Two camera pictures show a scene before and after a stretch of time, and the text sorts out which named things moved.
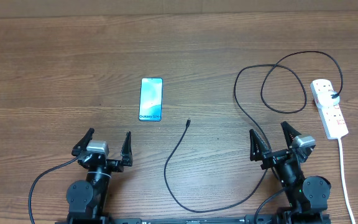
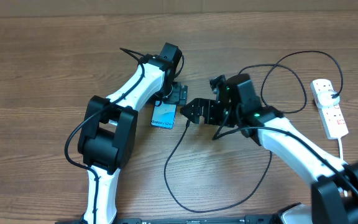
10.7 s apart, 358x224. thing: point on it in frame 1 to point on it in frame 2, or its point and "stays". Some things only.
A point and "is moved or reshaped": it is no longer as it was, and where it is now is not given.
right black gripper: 261,152 to 197,106
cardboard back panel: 5,9 stays
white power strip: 332,117 stays
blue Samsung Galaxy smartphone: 150,99 is moved or reshaped
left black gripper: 117,165 to 179,94
